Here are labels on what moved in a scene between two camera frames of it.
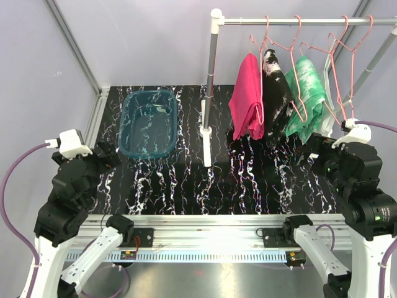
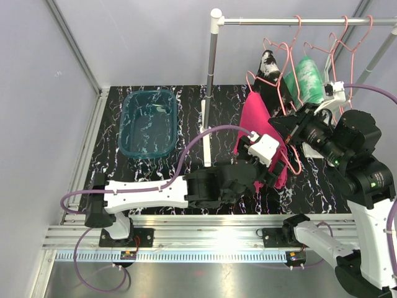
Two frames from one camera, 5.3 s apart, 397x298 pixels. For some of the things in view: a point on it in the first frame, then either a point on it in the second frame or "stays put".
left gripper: x=110 y=159 to x=266 y=176
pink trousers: x=244 y=116 to x=254 y=119
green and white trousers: x=308 y=100 stays put
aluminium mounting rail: x=214 y=238 stays put
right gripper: x=318 y=144 to x=293 y=126
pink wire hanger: x=261 y=48 to x=285 y=151
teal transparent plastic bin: x=148 y=123 stays put
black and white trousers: x=278 y=101 stays put
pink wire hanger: x=290 y=49 stays put
